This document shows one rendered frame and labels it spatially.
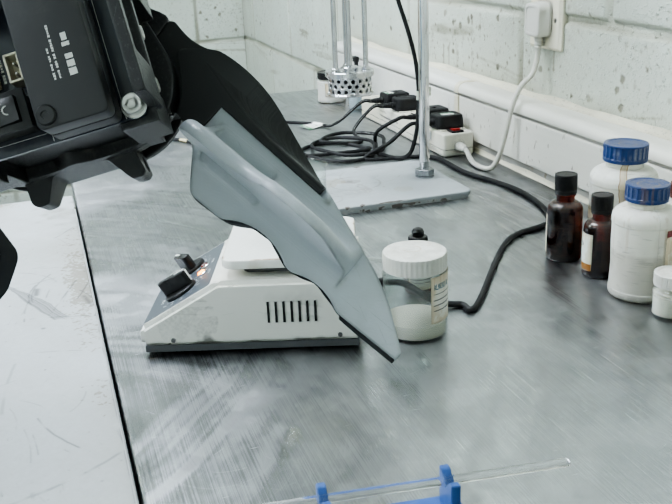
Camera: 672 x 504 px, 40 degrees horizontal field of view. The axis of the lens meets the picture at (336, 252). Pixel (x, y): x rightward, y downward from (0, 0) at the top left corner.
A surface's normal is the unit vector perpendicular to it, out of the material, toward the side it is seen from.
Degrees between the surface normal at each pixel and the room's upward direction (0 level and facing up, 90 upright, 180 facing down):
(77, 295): 0
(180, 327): 90
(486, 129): 90
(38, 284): 0
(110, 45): 67
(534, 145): 90
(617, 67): 90
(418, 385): 0
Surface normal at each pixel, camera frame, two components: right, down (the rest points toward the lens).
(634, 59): -0.95, 0.14
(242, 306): 0.00, 0.33
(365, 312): -0.01, -0.05
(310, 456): -0.04, -0.94
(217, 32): 0.31, 0.31
